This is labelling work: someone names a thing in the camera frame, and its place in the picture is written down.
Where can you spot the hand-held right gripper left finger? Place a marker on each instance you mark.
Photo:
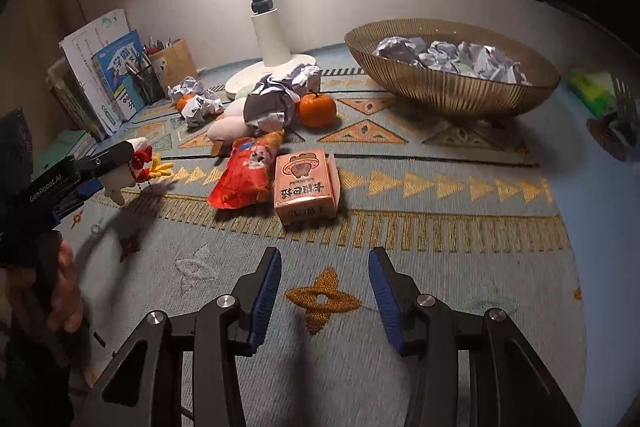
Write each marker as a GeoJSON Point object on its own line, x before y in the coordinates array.
{"type": "Point", "coordinates": [262, 302]}

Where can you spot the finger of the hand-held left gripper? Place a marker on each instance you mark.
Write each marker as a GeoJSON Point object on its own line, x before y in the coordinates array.
{"type": "Point", "coordinates": [107, 158]}
{"type": "Point", "coordinates": [87, 192]}

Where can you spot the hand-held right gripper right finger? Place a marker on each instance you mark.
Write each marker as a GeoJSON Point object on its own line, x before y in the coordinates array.
{"type": "Point", "coordinates": [387, 302]}

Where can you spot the white chicken plush toy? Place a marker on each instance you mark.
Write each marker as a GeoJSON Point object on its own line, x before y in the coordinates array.
{"type": "Point", "coordinates": [120, 179]}

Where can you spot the small orange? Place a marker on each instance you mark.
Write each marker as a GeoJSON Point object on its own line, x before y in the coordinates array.
{"type": "Point", "coordinates": [183, 103]}

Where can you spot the pink snack box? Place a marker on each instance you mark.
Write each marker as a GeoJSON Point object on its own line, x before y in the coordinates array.
{"type": "Point", "coordinates": [302, 189]}

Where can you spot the three-ball skewer plush toy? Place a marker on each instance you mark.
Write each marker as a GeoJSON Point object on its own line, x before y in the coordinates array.
{"type": "Point", "coordinates": [225, 129]}

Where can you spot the red snack packet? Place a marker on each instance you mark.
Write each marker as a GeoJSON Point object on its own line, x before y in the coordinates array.
{"type": "Point", "coordinates": [242, 177]}

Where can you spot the large paper ball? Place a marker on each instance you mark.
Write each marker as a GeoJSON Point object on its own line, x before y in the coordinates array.
{"type": "Point", "coordinates": [270, 109]}

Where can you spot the large orange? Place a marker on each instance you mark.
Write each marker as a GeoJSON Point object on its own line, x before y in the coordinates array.
{"type": "Point", "coordinates": [317, 111]}

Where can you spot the gold ribbed bowl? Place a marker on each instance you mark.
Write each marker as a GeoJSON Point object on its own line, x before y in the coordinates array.
{"type": "Point", "coordinates": [450, 92]}

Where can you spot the pile of papers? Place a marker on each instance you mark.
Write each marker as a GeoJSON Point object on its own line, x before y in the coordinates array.
{"type": "Point", "coordinates": [450, 57]}

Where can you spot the person's left forearm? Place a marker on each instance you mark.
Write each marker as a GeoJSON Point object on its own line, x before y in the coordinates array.
{"type": "Point", "coordinates": [30, 382]}

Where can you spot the person's left hand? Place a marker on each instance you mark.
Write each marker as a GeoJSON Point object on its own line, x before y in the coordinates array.
{"type": "Point", "coordinates": [65, 297]}

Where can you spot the stack of teal books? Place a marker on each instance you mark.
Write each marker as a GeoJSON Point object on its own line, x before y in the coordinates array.
{"type": "Point", "coordinates": [70, 144]}

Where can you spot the row of green books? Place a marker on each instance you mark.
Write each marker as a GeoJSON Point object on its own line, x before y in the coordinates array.
{"type": "Point", "coordinates": [75, 102]}

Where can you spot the patterned blue mat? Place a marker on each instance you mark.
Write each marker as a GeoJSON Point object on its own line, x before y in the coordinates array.
{"type": "Point", "coordinates": [450, 257]}

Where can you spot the black mesh pen holder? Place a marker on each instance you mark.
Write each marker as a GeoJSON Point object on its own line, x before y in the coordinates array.
{"type": "Point", "coordinates": [147, 87]}

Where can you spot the blue workbook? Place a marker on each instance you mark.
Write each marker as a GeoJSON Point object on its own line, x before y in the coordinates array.
{"type": "Point", "coordinates": [117, 77]}

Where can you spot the bunch of pencils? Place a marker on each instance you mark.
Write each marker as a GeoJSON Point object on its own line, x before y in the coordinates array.
{"type": "Point", "coordinates": [139, 64]}

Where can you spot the upright books and booklets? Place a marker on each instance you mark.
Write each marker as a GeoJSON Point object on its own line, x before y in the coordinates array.
{"type": "Point", "coordinates": [85, 47]}

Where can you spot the bamboo pen holder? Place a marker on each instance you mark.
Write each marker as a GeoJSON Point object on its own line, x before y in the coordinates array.
{"type": "Point", "coordinates": [175, 62]}

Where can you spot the bunch of red pens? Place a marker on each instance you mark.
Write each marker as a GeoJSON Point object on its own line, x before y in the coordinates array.
{"type": "Point", "coordinates": [157, 45]}

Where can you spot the green tissue packet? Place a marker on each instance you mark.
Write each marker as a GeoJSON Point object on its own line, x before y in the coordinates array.
{"type": "Point", "coordinates": [590, 87]}

